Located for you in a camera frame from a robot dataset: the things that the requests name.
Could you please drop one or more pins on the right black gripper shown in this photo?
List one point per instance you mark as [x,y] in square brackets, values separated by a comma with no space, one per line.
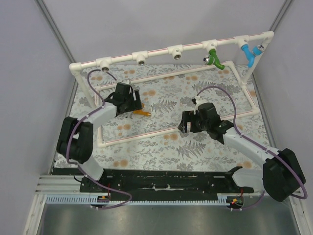
[187,121]

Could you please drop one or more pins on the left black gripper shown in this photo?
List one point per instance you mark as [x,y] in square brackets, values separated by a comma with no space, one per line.
[134,104]

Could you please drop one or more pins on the orange water faucet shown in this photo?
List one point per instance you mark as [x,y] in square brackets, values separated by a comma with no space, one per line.
[141,112]

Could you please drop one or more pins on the white PVC pipe frame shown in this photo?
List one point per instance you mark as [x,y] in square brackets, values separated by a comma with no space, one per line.
[176,52]

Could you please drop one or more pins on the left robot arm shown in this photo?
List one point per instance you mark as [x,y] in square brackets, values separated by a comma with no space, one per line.
[75,141]

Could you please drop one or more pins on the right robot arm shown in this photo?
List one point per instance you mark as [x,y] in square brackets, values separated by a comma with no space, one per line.
[282,173]

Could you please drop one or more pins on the brown water faucet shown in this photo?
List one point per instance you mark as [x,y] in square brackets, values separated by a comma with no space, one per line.
[128,115]

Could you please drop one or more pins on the green water faucet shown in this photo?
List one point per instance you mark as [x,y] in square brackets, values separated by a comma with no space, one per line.
[212,59]

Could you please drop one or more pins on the blue water faucet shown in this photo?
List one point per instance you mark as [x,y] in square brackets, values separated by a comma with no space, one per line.
[252,54]

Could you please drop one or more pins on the floral patterned table mat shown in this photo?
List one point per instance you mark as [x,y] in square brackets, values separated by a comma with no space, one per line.
[154,142]

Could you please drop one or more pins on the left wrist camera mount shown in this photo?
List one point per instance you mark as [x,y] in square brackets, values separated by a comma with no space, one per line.
[131,90]

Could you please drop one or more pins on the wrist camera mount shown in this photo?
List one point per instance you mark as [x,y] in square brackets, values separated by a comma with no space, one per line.
[131,90]
[197,101]

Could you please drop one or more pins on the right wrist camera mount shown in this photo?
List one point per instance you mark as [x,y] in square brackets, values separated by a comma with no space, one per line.
[197,101]

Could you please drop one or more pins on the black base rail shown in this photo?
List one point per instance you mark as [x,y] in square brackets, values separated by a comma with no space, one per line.
[152,185]

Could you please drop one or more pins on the aluminium frame profile left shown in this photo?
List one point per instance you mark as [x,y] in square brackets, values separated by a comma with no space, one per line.
[55,30]

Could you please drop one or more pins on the aluminium frame profile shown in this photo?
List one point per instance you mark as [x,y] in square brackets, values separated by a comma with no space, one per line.
[55,30]
[281,14]

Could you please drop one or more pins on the aluminium frame profile right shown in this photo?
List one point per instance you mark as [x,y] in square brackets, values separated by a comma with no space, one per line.
[281,14]

